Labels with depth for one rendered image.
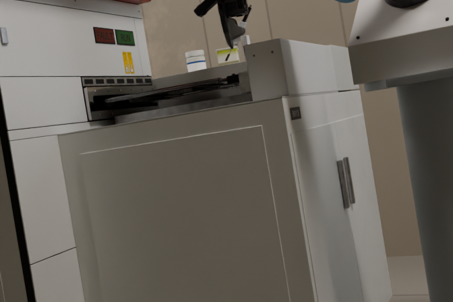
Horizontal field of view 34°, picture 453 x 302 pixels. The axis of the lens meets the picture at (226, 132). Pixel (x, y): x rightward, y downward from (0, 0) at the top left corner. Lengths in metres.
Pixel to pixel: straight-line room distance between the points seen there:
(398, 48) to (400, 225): 2.02
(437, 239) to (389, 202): 1.85
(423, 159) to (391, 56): 0.26
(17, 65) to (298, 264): 0.84
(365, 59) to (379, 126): 1.87
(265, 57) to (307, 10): 2.02
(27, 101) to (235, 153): 0.54
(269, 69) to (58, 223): 0.67
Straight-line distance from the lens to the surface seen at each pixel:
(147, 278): 1.94
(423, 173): 1.87
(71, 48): 2.15
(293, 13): 3.86
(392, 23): 1.85
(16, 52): 1.94
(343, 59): 2.49
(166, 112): 2.15
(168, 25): 4.27
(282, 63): 1.81
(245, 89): 2.02
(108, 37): 2.34
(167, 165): 1.86
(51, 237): 1.95
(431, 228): 1.89
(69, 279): 2.00
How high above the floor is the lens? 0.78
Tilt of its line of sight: 1 degrees down
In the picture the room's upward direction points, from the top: 9 degrees counter-clockwise
